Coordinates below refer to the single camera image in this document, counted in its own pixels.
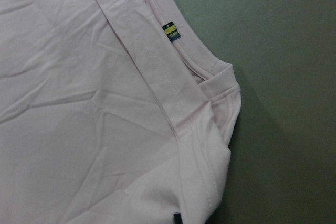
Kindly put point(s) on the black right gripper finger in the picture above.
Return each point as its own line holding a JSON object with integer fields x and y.
{"x": 177, "y": 219}

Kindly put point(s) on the pink Snoopy t-shirt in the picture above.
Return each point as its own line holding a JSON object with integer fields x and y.
{"x": 112, "y": 111}

